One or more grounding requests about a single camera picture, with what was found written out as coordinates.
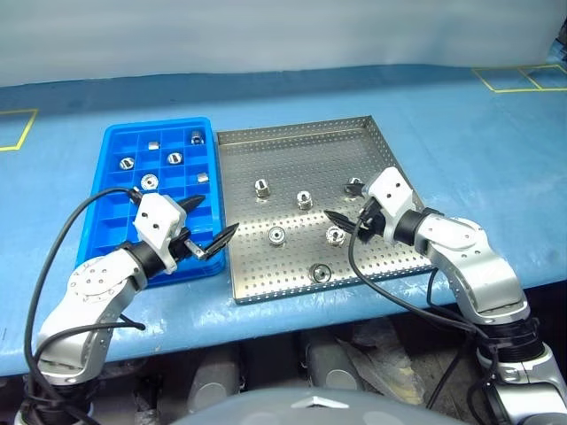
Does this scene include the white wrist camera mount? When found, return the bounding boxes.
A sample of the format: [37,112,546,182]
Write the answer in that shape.
[133,193,187,272]
[365,166,418,243]

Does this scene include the yellow tape single square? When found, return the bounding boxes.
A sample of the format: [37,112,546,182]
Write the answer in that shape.
[0,108,39,153]

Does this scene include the perforated metal tray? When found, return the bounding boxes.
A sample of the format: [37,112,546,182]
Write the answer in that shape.
[215,114,438,305]

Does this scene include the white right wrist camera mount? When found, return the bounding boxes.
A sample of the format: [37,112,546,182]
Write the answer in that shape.
[365,166,418,243]

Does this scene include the yellow tape double square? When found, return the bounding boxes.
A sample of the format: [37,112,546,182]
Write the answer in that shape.
[470,64,567,94]

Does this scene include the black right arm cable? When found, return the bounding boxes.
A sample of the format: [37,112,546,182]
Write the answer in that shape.
[347,220,493,411]

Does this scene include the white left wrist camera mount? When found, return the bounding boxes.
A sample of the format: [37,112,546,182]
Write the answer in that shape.
[133,193,187,272]

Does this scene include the clear crumpled plastic sheet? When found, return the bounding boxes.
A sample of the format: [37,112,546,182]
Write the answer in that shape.
[345,321,429,404]

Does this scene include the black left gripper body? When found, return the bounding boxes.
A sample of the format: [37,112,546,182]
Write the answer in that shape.
[167,228,207,263]

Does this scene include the blue compartment tray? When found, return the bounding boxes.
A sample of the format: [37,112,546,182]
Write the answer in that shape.
[74,116,229,279]

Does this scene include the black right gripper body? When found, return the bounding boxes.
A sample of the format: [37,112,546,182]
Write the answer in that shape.
[353,198,387,244]

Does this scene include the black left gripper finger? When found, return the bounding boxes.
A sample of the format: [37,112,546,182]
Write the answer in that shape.
[198,221,241,260]
[177,195,206,214]

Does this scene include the dark grey rounded shape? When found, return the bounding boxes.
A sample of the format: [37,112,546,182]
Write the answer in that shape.
[305,340,364,391]
[188,349,243,415]

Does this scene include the grey robot torso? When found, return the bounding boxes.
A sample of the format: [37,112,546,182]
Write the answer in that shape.
[172,387,448,425]

